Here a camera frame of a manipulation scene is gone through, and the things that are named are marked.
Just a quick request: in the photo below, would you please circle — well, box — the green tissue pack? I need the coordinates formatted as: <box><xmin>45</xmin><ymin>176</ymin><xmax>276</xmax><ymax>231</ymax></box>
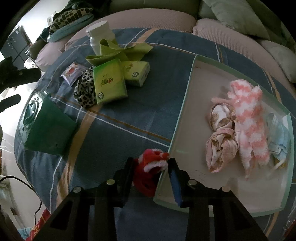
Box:
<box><xmin>93</xmin><ymin>59</ymin><xmax>128</xmax><ymax>104</ymax></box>

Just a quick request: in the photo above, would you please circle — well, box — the leopard print cushion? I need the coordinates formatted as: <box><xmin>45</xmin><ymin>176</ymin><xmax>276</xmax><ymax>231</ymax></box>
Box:
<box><xmin>49</xmin><ymin>8</ymin><xmax>93</xmax><ymax>35</ymax></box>

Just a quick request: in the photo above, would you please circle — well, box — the black cable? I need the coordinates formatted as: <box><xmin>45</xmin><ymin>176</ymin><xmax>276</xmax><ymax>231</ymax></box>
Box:
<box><xmin>0</xmin><ymin>175</ymin><xmax>43</xmax><ymax>229</ymax></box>

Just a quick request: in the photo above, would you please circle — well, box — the red white plush toy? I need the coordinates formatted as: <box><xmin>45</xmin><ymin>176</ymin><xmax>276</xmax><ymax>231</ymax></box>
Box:
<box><xmin>133</xmin><ymin>149</ymin><xmax>170</xmax><ymax>198</ymax></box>

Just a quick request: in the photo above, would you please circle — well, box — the grey green sofa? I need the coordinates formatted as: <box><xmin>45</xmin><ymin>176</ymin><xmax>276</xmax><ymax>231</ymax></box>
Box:
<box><xmin>29</xmin><ymin>1</ymin><xmax>295</xmax><ymax>94</ymax></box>

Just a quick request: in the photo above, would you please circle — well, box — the teal plastic toy case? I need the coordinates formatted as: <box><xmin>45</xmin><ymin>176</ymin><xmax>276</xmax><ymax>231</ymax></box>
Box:
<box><xmin>18</xmin><ymin>91</ymin><xmax>76</xmax><ymax>155</ymax></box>

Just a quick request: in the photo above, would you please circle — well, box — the white pill bottle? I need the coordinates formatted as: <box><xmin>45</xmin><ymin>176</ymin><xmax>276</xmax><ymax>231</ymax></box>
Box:
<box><xmin>86</xmin><ymin>21</ymin><xmax>115</xmax><ymax>55</ymax></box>

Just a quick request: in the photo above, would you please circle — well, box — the light blue face mask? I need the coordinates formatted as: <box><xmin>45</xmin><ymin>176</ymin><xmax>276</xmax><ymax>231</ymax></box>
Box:
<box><xmin>266</xmin><ymin>113</ymin><xmax>290</xmax><ymax>162</ymax></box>

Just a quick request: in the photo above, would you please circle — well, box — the teal rimmed white tray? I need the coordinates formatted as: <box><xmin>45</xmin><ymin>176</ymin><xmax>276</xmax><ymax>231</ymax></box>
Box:
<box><xmin>152</xmin><ymin>55</ymin><xmax>295</xmax><ymax>217</ymax></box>

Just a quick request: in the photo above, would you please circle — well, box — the lime green cloth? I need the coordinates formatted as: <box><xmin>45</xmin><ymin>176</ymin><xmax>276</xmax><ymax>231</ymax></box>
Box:
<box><xmin>85</xmin><ymin>39</ymin><xmax>153</xmax><ymax>66</ymax></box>

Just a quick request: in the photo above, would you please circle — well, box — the dark cabinet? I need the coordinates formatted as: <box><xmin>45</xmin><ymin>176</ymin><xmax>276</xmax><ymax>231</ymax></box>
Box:
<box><xmin>1</xmin><ymin>26</ymin><xmax>32</xmax><ymax>70</ymax></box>

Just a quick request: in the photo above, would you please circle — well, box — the purple cartoon snack packet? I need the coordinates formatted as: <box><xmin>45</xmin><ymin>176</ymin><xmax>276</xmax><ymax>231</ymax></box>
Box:
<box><xmin>61</xmin><ymin>62</ymin><xmax>87</xmax><ymax>86</ymax></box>

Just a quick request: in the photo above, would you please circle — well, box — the yellow orange soft item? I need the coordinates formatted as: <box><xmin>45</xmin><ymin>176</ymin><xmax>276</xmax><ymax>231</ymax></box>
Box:
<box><xmin>271</xmin><ymin>157</ymin><xmax>287</xmax><ymax>171</ymax></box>

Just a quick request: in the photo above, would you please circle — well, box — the green tissue box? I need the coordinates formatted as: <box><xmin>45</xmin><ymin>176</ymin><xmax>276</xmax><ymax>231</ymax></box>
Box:
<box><xmin>121</xmin><ymin>61</ymin><xmax>151</xmax><ymax>87</ymax></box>

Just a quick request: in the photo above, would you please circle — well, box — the pink patterned cloth bundle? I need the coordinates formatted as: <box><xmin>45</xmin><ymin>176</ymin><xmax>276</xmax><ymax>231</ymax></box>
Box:
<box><xmin>206</xmin><ymin>97</ymin><xmax>238</xmax><ymax>173</ymax></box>

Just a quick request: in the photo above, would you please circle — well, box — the grey white throw pillow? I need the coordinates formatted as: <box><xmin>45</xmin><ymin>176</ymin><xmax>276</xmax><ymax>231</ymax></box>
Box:
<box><xmin>259</xmin><ymin>40</ymin><xmax>295</xmax><ymax>83</ymax></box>

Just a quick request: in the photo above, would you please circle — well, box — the blue plaid table cloth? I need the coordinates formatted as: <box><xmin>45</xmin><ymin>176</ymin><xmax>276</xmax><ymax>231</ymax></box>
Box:
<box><xmin>14</xmin><ymin>29</ymin><xmax>295</xmax><ymax>240</ymax></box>

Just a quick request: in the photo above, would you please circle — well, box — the leopard print scrunchie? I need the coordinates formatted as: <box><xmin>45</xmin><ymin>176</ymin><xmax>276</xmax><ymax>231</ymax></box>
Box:
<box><xmin>73</xmin><ymin>66</ymin><xmax>97</xmax><ymax>109</ymax></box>

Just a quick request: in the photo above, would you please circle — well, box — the pink white fuzzy sock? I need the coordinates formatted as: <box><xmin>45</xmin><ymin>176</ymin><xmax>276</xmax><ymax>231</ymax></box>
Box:
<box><xmin>228</xmin><ymin>79</ymin><xmax>269</xmax><ymax>178</ymax></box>

